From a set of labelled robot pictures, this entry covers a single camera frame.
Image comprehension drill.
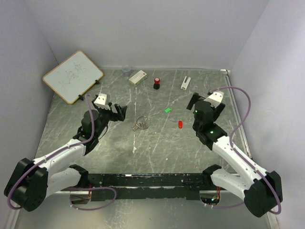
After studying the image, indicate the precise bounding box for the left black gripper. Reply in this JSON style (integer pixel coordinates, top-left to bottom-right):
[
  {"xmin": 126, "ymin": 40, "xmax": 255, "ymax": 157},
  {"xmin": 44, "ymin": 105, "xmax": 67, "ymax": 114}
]
[{"xmin": 91, "ymin": 100, "xmax": 126, "ymax": 137}]

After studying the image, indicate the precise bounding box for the large metal keyring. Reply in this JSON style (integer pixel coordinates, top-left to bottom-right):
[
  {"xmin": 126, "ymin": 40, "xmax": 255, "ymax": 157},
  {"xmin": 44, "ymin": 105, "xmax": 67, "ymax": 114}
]
[{"xmin": 135, "ymin": 115, "xmax": 151, "ymax": 128}]

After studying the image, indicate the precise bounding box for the key with green tag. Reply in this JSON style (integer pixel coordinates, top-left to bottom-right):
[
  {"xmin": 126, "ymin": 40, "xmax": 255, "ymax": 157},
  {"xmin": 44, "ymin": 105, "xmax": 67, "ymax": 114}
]
[{"xmin": 164, "ymin": 107, "xmax": 172, "ymax": 114}]

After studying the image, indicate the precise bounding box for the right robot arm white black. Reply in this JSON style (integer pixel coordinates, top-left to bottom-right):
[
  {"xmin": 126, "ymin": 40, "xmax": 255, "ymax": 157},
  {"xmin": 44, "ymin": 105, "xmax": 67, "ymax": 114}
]
[{"xmin": 187, "ymin": 92, "xmax": 283, "ymax": 218}]

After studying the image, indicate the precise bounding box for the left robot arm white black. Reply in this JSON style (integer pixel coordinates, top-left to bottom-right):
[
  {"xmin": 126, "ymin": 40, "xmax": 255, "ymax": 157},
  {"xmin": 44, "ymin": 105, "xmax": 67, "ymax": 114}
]
[{"xmin": 4, "ymin": 104, "xmax": 127, "ymax": 211}]

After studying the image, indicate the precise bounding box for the white clip tool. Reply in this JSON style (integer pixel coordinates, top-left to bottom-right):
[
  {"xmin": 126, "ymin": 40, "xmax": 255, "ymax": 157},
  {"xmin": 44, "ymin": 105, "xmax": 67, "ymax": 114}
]
[{"xmin": 181, "ymin": 76, "xmax": 191, "ymax": 90}]

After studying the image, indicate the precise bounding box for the white green staples box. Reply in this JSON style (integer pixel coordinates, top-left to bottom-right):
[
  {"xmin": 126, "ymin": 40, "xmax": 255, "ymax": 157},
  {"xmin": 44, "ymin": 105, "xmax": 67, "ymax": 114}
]
[{"xmin": 129, "ymin": 70, "xmax": 147, "ymax": 86}]

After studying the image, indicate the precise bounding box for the clear cup of paperclips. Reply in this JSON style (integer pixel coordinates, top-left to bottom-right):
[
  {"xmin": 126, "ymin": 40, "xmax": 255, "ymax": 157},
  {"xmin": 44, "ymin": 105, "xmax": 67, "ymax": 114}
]
[{"xmin": 122, "ymin": 65, "xmax": 131, "ymax": 77}]

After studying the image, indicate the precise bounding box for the red black stamp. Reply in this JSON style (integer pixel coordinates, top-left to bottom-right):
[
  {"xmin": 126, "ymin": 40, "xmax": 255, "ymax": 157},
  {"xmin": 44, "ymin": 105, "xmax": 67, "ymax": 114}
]
[{"xmin": 153, "ymin": 77, "xmax": 160, "ymax": 90}]

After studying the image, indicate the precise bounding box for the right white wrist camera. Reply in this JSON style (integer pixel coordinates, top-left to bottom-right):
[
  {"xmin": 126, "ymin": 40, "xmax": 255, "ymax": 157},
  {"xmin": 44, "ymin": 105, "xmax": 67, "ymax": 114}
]
[{"xmin": 205, "ymin": 91, "xmax": 224, "ymax": 108}]

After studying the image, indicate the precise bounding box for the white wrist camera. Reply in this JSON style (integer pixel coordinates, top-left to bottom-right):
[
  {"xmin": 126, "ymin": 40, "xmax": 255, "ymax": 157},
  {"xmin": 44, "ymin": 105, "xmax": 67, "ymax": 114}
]
[
  {"xmin": 205, "ymin": 91, "xmax": 224, "ymax": 108},
  {"xmin": 93, "ymin": 93, "xmax": 110, "ymax": 110}
]

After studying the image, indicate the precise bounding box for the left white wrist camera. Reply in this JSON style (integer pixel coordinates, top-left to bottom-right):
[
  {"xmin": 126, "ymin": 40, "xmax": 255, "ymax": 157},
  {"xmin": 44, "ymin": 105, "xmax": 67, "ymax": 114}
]
[{"xmin": 93, "ymin": 93, "xmax": 110, "ymax": 110}]

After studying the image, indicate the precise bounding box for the aluminium frame rail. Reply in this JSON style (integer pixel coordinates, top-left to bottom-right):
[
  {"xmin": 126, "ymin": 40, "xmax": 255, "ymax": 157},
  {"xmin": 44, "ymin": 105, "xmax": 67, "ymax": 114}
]
[{"xmin": 220, "ymin": 68, "xmax": 269, "ymax": 193}]

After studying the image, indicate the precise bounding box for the small whiteboard yellow frame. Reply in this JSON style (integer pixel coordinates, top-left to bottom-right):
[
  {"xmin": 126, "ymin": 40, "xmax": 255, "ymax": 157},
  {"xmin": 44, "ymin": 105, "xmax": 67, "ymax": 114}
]
[{"xmin": 42, "ymin": 50, "xmax": 103, "ymax": 104}]

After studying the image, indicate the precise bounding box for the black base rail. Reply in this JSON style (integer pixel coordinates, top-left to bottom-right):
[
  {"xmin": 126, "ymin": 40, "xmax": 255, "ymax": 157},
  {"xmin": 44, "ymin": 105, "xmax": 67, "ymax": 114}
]
[{"xmin": 59, "ymin": 172, "xmax": 231, "ymax": 202}]

